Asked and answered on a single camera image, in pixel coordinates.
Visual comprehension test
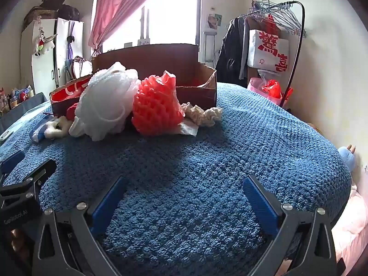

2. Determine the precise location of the window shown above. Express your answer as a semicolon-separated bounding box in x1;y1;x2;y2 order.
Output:
101;0;200;52

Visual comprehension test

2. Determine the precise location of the wall photo poster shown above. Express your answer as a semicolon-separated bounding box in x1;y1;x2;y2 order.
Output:
207;14;222;30

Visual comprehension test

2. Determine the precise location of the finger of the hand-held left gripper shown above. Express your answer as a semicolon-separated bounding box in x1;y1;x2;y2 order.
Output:
0;150;26;184
0;158;57;201

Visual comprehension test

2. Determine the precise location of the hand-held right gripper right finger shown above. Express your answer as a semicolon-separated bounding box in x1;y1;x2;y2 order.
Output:
243;175;338;276

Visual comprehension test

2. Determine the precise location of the beige beaded plush toy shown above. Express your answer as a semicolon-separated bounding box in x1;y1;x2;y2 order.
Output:
182;102;224;127

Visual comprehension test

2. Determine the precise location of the white fluffy star hair clip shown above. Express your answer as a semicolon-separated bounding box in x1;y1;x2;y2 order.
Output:
44;116;75;139

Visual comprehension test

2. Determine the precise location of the blue tissue packet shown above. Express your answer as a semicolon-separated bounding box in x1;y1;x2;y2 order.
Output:
30;119;52;143

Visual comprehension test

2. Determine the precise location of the pink plastic bag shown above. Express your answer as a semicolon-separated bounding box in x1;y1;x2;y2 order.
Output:
248;77;284;107

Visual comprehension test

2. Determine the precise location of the hanging fairy plush doll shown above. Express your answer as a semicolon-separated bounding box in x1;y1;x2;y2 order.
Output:
34;17;58;56

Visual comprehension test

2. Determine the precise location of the white cushioned chair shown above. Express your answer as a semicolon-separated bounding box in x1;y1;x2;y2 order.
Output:
66;55;94;82

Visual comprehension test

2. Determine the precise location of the blue plush toy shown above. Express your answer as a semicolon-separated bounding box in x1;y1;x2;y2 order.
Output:
338;145;357;173

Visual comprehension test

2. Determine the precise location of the black jacket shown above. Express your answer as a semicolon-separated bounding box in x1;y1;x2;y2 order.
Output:
216;17;250;88

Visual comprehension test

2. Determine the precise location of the white wardrobe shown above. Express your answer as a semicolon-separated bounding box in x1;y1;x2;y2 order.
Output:
20;17;84;95

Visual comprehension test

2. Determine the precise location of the dark duffel bag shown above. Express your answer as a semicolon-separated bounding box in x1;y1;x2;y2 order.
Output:
56;4;80;20

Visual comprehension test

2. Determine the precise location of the clutter of small table things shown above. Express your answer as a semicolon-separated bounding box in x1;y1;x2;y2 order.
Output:
0;86;35;110

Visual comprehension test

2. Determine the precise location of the red knit plush item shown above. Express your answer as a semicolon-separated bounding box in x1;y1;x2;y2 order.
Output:
66;102;81;120

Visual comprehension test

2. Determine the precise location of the red plastic bag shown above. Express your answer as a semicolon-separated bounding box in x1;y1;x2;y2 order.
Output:
261;79;294;100

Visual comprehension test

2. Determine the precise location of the blue textured blanket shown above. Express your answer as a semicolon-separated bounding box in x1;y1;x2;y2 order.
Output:
0;82;353;276

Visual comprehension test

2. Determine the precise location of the pink bedding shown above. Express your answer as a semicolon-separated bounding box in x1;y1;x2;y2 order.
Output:
331;190;368;265

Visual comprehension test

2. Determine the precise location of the white mesh bath pouf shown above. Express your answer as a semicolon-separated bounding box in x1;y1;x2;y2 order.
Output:
75;62;141;141

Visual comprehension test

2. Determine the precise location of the white soft pad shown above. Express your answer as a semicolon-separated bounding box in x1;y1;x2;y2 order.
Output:
175;122;199;136

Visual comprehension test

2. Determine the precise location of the woven basket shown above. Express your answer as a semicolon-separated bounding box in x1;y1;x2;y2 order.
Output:
23;6;58;29

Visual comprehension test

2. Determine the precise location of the pink curtain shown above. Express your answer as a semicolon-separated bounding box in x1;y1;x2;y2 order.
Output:
88;0;170;56

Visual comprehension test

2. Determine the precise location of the brown cardboard box red lining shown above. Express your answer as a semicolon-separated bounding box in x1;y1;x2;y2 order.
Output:
49;44;217;115

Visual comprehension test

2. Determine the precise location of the black metal clothes rack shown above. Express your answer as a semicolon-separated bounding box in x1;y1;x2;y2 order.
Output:
230;0;306;108

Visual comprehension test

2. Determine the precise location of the purple hanging cloth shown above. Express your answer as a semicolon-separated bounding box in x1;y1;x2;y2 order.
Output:
65;20;76;72

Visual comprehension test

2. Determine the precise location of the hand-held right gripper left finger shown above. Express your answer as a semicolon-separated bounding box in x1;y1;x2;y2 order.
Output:
32;176;130;276

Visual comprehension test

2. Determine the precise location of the white paper bag red print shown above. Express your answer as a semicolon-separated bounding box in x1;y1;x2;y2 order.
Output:
247;29;290;74

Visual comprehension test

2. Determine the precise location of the bunch of wire hangers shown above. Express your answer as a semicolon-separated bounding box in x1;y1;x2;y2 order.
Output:
244;0;308;38

